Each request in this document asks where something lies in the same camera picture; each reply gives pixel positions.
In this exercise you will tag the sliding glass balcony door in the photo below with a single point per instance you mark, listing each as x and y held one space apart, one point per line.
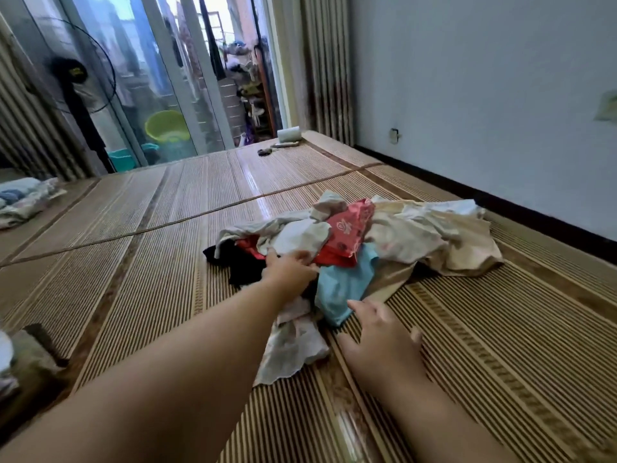
164 53

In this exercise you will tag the black standing fan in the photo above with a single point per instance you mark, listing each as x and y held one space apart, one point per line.
72 72

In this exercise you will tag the beige wall switch plate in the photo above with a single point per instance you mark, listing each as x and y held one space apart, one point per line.
607 106

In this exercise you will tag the person's right hand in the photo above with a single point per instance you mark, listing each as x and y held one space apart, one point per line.
381 352

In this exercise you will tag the small teal bucket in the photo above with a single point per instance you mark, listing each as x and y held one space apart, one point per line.
123 159

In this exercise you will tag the pale grey garment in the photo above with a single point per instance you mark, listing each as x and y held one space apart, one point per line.
294 236

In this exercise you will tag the cluttered balcony shelf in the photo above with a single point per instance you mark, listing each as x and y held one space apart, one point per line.
246 91

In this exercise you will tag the person's left forearm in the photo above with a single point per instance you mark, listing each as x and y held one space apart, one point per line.
145 390

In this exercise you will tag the red patterned garment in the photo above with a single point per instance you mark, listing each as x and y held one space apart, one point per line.
342 231

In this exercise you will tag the white wall socket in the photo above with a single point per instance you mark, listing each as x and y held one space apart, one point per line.
394 135

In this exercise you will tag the small dark object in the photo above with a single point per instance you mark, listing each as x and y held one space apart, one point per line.
264 151

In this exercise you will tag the yellow green basin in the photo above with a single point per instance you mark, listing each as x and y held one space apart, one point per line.
168 125

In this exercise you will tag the folded striped blanket stack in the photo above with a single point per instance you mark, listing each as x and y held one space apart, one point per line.
24 199

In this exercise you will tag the person's left hand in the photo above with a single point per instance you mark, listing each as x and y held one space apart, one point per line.
287 275

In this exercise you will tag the person's right forearm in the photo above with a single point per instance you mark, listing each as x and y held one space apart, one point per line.
434 429

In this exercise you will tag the small floral white garment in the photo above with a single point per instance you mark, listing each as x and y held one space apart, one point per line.
453 205

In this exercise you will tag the black red garment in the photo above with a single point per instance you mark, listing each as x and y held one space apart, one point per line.
227 263

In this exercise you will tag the light blue garment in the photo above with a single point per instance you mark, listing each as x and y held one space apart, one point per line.
342 284

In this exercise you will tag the white paper roll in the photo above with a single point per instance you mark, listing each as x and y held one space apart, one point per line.
288 134

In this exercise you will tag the beige patterned curtain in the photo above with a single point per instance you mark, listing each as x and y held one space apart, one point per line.
328 62
29 120

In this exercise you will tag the olive tan shorts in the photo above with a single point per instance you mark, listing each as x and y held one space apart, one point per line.
29 371

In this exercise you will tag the bamboo bed mat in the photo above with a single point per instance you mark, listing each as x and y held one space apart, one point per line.
173 197

